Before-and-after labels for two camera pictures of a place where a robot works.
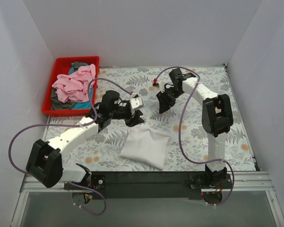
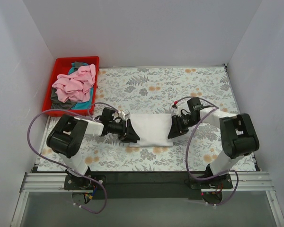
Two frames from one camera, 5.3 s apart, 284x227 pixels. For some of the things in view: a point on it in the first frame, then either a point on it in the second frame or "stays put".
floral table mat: (156, 123) stays put
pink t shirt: (74, 86) stays put
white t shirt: (146, 146) -> (152, 129)
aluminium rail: (252, 182) stays put
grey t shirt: (56, 104) stays put
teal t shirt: (81, 105) stays put
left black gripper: (130, 117) -> (127, 129)
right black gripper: (167, 98) -> (178, 124)
